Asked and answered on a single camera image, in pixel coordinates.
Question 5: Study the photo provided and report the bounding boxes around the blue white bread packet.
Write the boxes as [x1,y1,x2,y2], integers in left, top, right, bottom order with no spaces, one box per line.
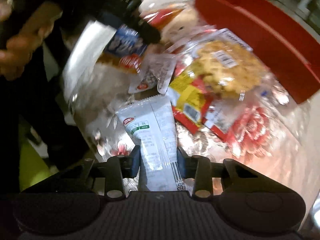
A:
[97,24,148,75]

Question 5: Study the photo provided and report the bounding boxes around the white snack bar packet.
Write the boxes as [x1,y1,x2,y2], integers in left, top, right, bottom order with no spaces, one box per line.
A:
[116,95,186,191]

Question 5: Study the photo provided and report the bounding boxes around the red yellow Trolli gummy bag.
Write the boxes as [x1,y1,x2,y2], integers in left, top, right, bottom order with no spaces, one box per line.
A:
[167,66,246,141]

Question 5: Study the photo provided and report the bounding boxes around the small white sauce packet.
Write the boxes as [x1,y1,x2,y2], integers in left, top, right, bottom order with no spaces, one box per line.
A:
[129,53,177,94]

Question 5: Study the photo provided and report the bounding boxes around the clear bag waffle cookies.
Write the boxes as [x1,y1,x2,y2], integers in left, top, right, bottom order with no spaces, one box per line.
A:
[167,25,277,107]

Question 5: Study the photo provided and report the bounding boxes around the person's left hand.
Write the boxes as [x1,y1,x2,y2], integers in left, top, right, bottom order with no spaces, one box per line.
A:
[1,1,62,80]

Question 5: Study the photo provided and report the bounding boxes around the red cardboard tray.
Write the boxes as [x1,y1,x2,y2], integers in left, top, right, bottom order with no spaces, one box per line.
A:
[195,0,319,103]

